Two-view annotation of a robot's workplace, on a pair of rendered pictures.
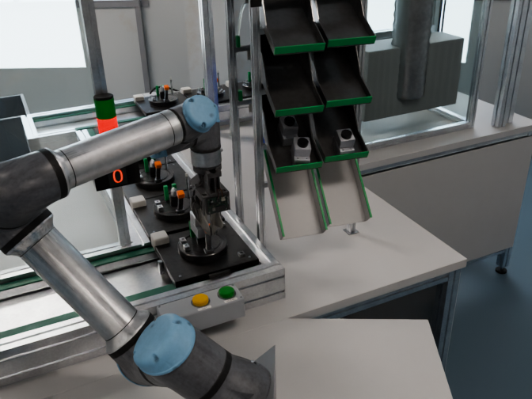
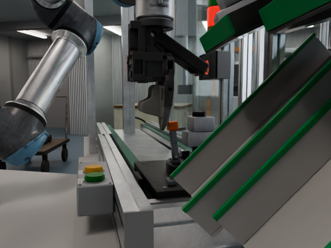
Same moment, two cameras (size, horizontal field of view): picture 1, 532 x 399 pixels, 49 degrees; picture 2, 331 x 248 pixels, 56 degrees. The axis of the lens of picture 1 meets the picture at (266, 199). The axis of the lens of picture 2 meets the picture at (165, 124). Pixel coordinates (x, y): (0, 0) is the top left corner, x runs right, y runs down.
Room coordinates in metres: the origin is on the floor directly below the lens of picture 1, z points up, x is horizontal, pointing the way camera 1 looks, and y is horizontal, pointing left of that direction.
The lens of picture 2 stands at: (1.45, -0.47, 1.13)
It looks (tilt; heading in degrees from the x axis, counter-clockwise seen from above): 6 degrees down; 100
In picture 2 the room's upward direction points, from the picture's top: straight up
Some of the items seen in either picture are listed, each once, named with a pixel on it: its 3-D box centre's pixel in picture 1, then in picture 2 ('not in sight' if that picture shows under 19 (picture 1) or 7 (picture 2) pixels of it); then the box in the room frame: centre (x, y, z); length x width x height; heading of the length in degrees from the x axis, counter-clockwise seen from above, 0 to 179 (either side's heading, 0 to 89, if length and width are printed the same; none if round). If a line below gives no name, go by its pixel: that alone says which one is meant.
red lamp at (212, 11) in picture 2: (108, 126); (216, 17); (1.43, 0.40, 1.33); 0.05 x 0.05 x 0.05
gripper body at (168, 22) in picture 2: (210, 187); (151, 53); (1.31, 0.14, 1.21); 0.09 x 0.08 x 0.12; 25
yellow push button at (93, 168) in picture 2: (200, 301); (93, 170); (1.17, 0.17, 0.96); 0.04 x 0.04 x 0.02
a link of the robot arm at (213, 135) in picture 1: (203, 126); not in sight; (1.32, 0.15, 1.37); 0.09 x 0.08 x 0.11; 131
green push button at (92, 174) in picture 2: (226, 293); (94, 179); (1.20, 0.11, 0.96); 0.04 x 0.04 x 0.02
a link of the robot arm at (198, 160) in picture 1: (207, 156); (155, 11); (1.32, 0.14, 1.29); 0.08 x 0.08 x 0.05
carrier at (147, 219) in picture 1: (174, 198); not in sight; (1.64, 0.29, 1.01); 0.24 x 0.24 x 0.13; 25
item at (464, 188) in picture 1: (394, 199); not in sight; (2.68, -0.67, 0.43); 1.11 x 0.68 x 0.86; 115
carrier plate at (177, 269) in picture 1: (203, 251); (198, 174); (1.40, 0.18, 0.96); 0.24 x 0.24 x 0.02; 25
